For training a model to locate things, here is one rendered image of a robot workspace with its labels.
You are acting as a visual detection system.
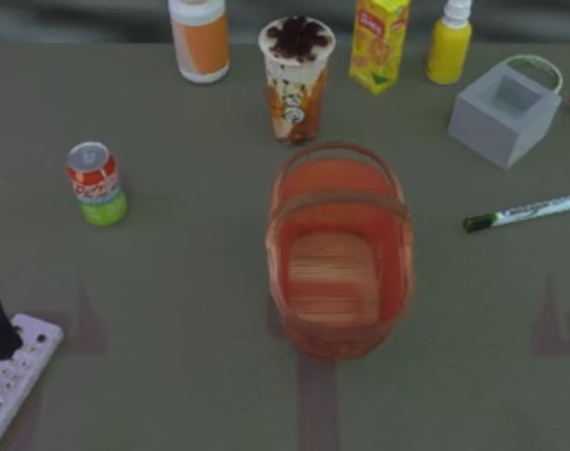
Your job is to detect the red green soda can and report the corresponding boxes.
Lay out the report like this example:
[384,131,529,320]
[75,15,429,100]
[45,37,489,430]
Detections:
[66,141,129,227]

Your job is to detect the orange plastic basket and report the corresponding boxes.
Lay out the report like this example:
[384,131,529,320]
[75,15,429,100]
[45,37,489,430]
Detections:
[264,141,415,363]

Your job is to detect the white power strip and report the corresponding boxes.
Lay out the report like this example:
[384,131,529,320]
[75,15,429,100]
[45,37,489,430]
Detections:
[0,313,65,451]

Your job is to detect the white orange label bottle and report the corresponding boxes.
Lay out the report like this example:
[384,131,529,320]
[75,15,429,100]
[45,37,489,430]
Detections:
[167,0,231,85]

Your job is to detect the bubble tea cup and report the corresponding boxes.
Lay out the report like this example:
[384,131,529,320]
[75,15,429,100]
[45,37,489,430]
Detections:
[257,15,336,146]

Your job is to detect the yellow juice carton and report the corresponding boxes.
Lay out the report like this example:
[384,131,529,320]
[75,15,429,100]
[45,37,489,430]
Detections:
[348,0,411,96]

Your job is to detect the yellow squeeze bottle white cap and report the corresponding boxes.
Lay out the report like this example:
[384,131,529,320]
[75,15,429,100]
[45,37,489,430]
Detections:
[425,0,473,86]

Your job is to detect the white green cap marker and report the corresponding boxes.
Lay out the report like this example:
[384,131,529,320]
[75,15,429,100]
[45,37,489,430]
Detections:
[463,194,570,233]

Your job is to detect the grey square box with handle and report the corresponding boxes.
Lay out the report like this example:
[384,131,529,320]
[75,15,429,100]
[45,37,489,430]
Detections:
[448,54,564,171]

